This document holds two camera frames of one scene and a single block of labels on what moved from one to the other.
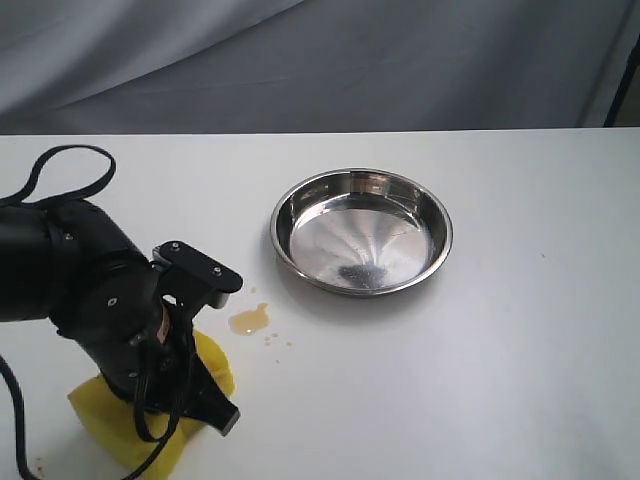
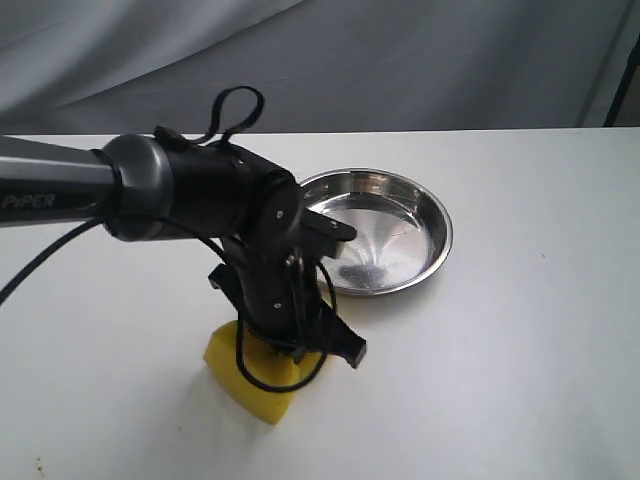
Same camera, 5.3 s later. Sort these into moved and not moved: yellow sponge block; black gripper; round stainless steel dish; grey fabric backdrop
Moved: yellow sponge block; black gripper
Not moved: grey fabric backdrop; round stainless steel dish
